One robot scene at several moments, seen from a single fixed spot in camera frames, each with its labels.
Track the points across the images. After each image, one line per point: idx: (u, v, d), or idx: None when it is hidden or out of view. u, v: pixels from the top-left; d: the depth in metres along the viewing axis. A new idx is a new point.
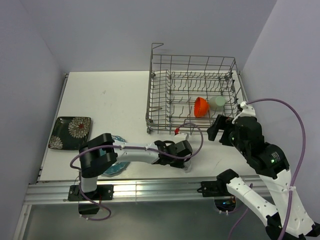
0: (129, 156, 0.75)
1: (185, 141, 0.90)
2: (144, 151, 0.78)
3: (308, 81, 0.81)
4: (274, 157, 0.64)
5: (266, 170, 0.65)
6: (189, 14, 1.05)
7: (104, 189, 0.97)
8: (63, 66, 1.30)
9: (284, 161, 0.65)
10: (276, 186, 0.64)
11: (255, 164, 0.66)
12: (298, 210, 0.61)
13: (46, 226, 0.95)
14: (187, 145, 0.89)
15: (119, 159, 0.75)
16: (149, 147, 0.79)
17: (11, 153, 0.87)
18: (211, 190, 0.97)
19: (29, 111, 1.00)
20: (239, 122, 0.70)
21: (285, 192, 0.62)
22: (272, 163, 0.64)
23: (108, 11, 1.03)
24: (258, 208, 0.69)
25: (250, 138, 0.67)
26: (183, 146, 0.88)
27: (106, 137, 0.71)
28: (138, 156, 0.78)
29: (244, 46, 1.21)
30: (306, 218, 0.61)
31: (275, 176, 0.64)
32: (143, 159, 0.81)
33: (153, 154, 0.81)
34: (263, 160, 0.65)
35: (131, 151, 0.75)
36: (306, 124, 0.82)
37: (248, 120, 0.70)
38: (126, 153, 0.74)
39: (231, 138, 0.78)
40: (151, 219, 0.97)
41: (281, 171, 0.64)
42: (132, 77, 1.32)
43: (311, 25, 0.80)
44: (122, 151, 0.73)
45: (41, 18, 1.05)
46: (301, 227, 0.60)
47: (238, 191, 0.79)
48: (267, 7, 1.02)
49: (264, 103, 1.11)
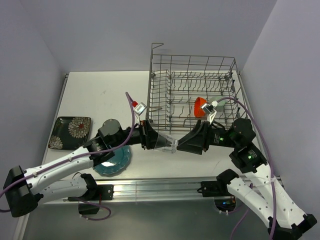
0: (52, 177, 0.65)
1: (102, 129, 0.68)
2: (69, 164, 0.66)
3: (308, 81, 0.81)
4: (251, 154, 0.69)
5: (246, 168, 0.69)
6: (189, 14, 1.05)
7: (104, 190, 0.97)
8: (63, 66, 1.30)
9: (261, 157, 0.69)
10: (258, 179, 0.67)
11: (235, 162, 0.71)
12: (284, 201, 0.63)
13: (47, 226, 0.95)
14: (109, 130, 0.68)
15: (45, 185, 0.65)
16: (73, 156, 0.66)
17: (11, 153, 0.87)
18: (212, 190, 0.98)
19: (28, 111, 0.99)
20: (237, 128, 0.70)
21: (267, 183, 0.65)
22: (249, 159, 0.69)
23: (107, 11, 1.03)
24: (260, 210, 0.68)
25: (242, 143, 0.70)
26: (104, 134, 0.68)
27: (16, 171, 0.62)
28: (64, 171, 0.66)
29: (244, 45, 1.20)
30: (295, 208, 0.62)
31: (255, 171, 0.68)
32: (77, 170, 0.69)
33: (82, 160, 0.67)
34: (243, 159, 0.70)
35: (50, 172, 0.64)
36: (306, 125, 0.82)
37: (246, 126, 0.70)
38: (44, 177, 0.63)
39: (217, 140, 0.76)
40: (151, 219, 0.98)
41: (260, 166, 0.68)
42: (132, 77, 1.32)
43: (311, 25, 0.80)
44: (37, 178, 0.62)
45: (40, 18, 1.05)
46: (291, 217, 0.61)
47: (239, 191, 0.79)
48: (267, 7, 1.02)
49: (265, 103, 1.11)
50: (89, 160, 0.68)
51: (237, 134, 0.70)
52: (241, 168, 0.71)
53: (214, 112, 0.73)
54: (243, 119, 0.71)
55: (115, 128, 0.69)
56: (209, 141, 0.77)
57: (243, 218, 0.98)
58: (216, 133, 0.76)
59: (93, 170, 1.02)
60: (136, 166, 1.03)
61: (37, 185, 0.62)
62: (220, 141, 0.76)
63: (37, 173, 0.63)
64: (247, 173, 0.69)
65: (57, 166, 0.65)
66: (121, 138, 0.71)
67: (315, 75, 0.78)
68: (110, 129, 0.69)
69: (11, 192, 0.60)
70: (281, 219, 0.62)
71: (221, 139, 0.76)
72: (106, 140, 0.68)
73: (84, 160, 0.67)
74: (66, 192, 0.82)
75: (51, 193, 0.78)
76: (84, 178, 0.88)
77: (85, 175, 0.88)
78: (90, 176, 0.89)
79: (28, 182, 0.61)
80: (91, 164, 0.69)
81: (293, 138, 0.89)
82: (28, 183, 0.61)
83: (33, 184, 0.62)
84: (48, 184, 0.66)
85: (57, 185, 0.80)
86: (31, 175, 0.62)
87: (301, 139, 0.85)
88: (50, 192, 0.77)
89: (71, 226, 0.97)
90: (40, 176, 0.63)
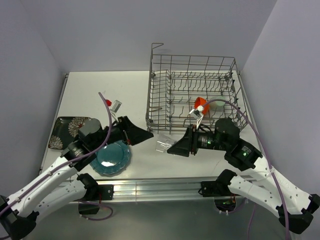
0: (37, 197, 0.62)
1: (82, 129, 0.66)
2: (50, 178, 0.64)
3: (308, 81, 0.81)
4: (245, 150, 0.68)
5: (245, 165, 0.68)
6: (188, 14, 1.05)
7: (104, 190, 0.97)
8: (63, 66, 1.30)
9: (256, 150, 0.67)
10: (258, 174, 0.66)
11: (232, 162, 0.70)
12: (287, 188, 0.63)
13: (47, 226, 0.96)
14: (89, 129, 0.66)
15: (32, 206, 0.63)
16: (53, 170, 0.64)
17: (11, 153, 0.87)
18: (211, 190, 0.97)
19: (28, 111, 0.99)
20: (220, 128, 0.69)
21: (268, 176, 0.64)
22: (245, 156, 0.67)
23: (107, 11, 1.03)
24: (266, 202, 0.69)
25: (230, 141, 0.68)
26: (85, 133, 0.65)
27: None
28: (48, 187, 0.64)
29: (244, 45, 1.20)
30: (300, 193, 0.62)
31: (253, 166, 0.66)
32: (63, 180, 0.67)
33: (63, 170, 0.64)
34: (239, 157, 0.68)
35: (33, 193, 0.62)
36: (306, 125, 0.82)
37: (227, 124, 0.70)
38: (29, 199, 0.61)
39: (205, 143, 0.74)
40: (151, 219, 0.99)
41: (257, 159, 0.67)
42: (132, 76, 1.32)
43: (311, 25, 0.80)
44: (21, 202, 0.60)
45: (40, 18, 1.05)
46: (299, 202, 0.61)
47: (241, 189, 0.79)
48: (267, 7, 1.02)
49: (265, 103, 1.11)
50: (71, 168, 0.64)
51: (222, 135, 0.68)
52: (240, 166, 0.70)
53: (201, 115, 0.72)
54: (223, 119, 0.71)
55: (96, 125, 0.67)
56: (197, 145, 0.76)
57: (243, 217, 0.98)
58: (202, 136, 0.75)
59: (93, 171, 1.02)
60: (136, 166, 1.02)
61: (23, 209, 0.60)
62: (207, 144, 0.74)
63: (20, 198, 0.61)
64: (247, 170, 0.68)
65: (40, 185, 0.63)
66: (102, 137, 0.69)
67: (314, 76, 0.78)
68: (89, 127, 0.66)
69: (1, 221, 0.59)
70: (290, 207, 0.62)
71: (208, 143, 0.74)
72: (87, 141, 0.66)
73: (65, 170, 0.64)
74: (65, 199, 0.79)
75: (48, 207, 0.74)
76: (80, 180, 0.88)
77: (81, 177, 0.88)
78: (87, 176, 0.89)
79: (14, 208, 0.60)
80: (74, 170, 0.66)
81: (293, 138, 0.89)
82: (14, 209, 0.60)
83: (19, 210, 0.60)
84: (37, 203, 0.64)
85: (51, 197, 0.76)
86: (14, 201, 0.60)
87: (301, 139, 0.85)
88: (47, 206, 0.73)
89: (71, 226, 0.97)
90: (24, 199, 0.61)
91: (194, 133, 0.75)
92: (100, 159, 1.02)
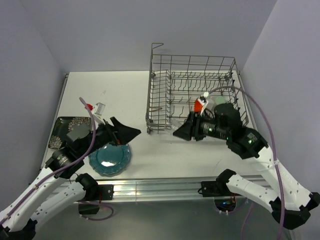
0: (26, 212, 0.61)
1: (69, 134, 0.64)
2: (36, 192, 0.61)
3: (308, 80, 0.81)
4: (251, 138, 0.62)
5: (248, 153, 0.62)
6: (188, 14, 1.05)
7: (104, 189, 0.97)
8: (63, 66, 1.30)
9: (262, 138, 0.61)
10: (261, 165, 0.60)
11: (235, 149, 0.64)
12: (289, 183, 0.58)
13: (46, 227, 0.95)
14: (77, 134, 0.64)
15: (24, 220, 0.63)
16: (38, 183, 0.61)
17: (11, 152, 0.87)
18: (211, 190, 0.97)
19: (29, 111, 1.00)
20: (219, 111, 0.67)
21: (271, 168, 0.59)
22: (250, 144, 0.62)
23: (107, 12, 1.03)
24: (260, 197, 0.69)
25: (230, 125, 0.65)
26: (73, 139, 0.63)
27: None
28: (36, 201, 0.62)
29: (244, 45, 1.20)
30: (301, 189, 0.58)
31: (257, 155, 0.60)
32: (54, 189, 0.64)
33: (49, 183, 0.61)
34: (242, 143, 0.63)
35: (21, 208, 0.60)
36: (306, 124, 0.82)
37: (228, 108, 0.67)
38: (18, 215, 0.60)
39: (207, 130, 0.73)
40: (150, 220, 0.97)
41: (262, 149, 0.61)
42: (132, 76, 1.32)
43: (311, 25, 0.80)
44: (11, 219, 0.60)
45: (40, 18, 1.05)
46: (299, 199, 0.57)
47: (238, 186, 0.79)
48: (267, 7, 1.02)
49: (265, 103, 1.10)
50: (56, 179, 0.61)
51: (221, 117, 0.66)
52: (242, 154, 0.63)
53: (207, 102, 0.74)
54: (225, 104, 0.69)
55: (84, 132, 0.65)
56: (197, 130, 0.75)
57: (243, 218, 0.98)
58: (204, 123, 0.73)
59: (93, 170, 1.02)
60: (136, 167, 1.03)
61: (14, 225, 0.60)
62: (208, 131, 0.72)
63: (9, 215, 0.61)
64: (250, 159, 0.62)
65: (27, 200, 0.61)
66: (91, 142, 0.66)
67: (314, 75, 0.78)
68: (78, 133, 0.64)
69: None
70: (287, 203, 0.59)
71: (210, 130, 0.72)
72: (75, 147, 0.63)
73: (51, 182, 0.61)
74: (62, 204, 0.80)
75: (46, 214, 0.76)
76: (79, 181, 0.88)
77: (80, 177, 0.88)
78: (86, 176, 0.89)
79: (5, 225, 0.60)
80: (61, 180, 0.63)
81: (293, 138, 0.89)
82: (5, 226, 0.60)
83: (10, 226, 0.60)
84: (30, 215, 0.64)
85: (47, 204, 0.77)
86: (4, 218, 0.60)
87: (301, 139, 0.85)
88: (45, 214, 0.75)
89: (71, 227, 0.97)
90: (14, 216, 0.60)
91: (196, 118, 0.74)
92: (100, 159, 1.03)
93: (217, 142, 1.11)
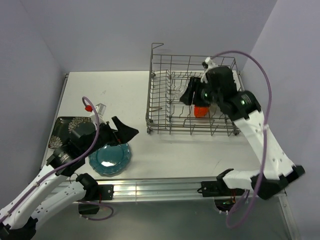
0: (27, 209, 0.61)
1: (75, 131, 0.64)
2: (37, 189, 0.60)
3: (308, 80, 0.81)
4: (244, 99, 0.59)
5: (238, 114, 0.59)
6: (189, 14, 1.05)
7: (104, 189, 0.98)
8: (63, 66, 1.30)
9: (256, 102, 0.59)
10: (249, 128, 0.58)
11: (226, 109, 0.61)
12: (273, 151, 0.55)
13: (46, 226, 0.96)
14: (83, 131, 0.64)
15: (26, 217, 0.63)
16: (39, 180, 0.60)
17: (11, 152, 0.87)
18: (212, 190, 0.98)
19: (29, 111, 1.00)
20: (213, 71, 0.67)
21: (259, 132, 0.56)
22: (242, 105, 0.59)
23: (107, 12, 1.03)
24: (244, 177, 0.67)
25: (222, 85, 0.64)
26: (78, 136, 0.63)
27: None
28: (38, 198, 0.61)
29: (244, 45, 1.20)
30: (285, 159, 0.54)
31: (247, 117, 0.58)
32: (55, 186, 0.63)
33: (50, 180, 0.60)
34: (234, 102, 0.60)
35: (22, 206, 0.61)
36: (306, 124, 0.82)
37: (222, 68, 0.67)
38: (19, 213, 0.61)
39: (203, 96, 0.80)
40: (150, 219, 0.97)
41: (253, 112, 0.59)
42: (132, 76, 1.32)
43: (311, 25, 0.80)
44: (12, 216, 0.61)
45: (40, 18, 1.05)
46: (280, 168, 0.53)
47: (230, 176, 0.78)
48: (267, 7, 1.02)
49: (265, 103, 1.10)
50: (58, 177, 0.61)
51: (213, 77, 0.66)
52: (232, 115, 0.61)
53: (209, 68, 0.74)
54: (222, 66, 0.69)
55: (89, 130, 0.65)
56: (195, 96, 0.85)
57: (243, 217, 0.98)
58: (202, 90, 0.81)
59: (93, 170, 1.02)
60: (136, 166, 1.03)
61: (15, 222, 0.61)
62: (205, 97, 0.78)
63: (10, 212, 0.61)
64: (239, 121, 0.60)
65: (27, 197, 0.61)
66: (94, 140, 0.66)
67: (314, 75, 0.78)
68: (83, 130, 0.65)
69: None
70: (268, 170, 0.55)
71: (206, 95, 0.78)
72: (79, 144, 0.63)
73: (52, 180, 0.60)
74: (63, 203, 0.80)
75: (46, 213, 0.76)
76: (79, 181, 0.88)
77: (80, 177, 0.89)
78: (87, 176, 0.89)
79: (6, 222, 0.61)
80: (62, 177, 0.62)
81: (293, 138, 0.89)
82: (6, 223, 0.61)
83: (10, 224, 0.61)
84: (30, 213, 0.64)
85: (48, 203, 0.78)
86: (5, 215, 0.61)
87: (300, 140, 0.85)
88: (45, 212, 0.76)
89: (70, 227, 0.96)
90: (14, 213, 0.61)
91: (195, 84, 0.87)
92: (100, 159, 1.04)
93: (217, 142, 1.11)
